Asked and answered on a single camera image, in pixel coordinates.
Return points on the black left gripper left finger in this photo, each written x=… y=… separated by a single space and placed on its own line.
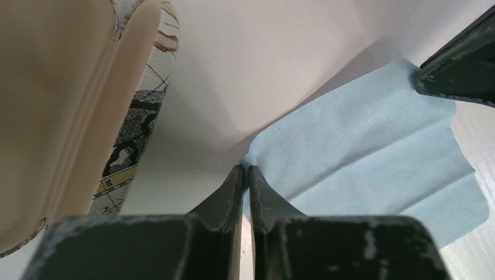
x=201 y=244

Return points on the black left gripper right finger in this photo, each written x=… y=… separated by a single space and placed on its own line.
x=291 y=245

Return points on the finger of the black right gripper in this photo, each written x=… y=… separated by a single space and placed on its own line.
x=463 y=69

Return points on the light blue cleaning cloth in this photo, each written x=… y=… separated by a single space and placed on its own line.
x=374 y=146

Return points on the map print glasses case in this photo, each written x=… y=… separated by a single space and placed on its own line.
x=82 y=83

